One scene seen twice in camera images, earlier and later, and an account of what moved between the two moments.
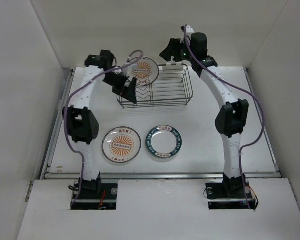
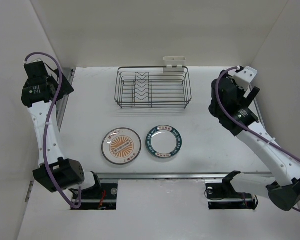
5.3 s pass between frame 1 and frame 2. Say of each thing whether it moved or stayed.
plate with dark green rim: stayed
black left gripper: moved
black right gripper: moved
